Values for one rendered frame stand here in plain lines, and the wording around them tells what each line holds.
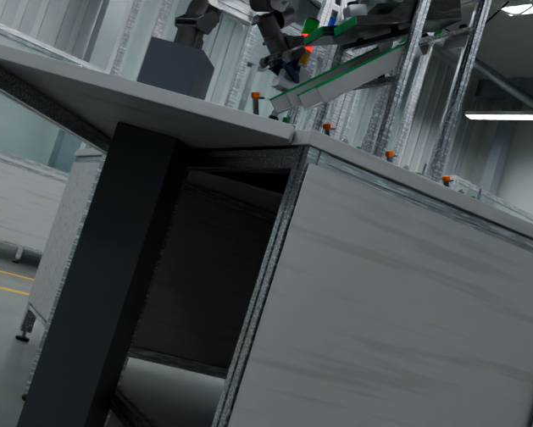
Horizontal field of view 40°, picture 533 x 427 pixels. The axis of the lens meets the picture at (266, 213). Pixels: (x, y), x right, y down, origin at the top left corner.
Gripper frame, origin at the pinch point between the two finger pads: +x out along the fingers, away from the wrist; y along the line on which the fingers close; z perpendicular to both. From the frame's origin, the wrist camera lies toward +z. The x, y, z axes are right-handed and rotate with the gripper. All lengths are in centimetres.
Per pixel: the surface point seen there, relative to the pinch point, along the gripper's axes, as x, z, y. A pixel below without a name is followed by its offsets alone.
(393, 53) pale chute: 1, -1, -50
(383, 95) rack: 15.2, 12.6, -21.4
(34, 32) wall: -94, 139, 817
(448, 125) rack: 22, 4, -54
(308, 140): 2, -44, -74
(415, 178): 20, -26, -74
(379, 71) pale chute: 3, -6, -50
